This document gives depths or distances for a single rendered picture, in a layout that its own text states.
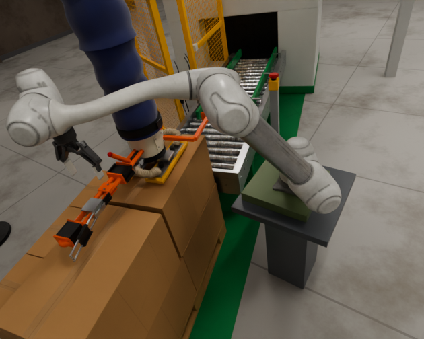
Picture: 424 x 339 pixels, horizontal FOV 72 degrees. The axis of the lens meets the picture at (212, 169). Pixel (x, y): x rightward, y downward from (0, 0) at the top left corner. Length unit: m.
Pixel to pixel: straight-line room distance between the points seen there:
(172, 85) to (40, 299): 0.92
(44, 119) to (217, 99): 0.47
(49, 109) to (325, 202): 1.00
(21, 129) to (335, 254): 2.00
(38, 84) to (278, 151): 0.79
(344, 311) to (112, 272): 1.42
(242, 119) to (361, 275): 1.62
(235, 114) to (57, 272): 0.94
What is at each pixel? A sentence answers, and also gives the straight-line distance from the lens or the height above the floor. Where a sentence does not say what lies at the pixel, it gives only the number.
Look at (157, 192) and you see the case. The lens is 1.45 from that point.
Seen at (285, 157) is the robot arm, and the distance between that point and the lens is 1.08.
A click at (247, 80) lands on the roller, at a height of 0.55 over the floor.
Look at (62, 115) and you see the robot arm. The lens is 0.91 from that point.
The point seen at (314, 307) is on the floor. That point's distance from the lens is 2.08.
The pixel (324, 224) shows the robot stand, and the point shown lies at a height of 0.75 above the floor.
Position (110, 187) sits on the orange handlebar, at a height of 1.11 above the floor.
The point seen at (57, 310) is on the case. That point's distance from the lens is 1.26.
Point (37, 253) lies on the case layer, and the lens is 2.13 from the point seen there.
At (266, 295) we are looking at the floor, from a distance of 2.10.
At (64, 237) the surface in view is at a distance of 1.21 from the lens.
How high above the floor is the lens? 1.88
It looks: 39 degrees down
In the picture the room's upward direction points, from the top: 12 degrees counter-clockwise
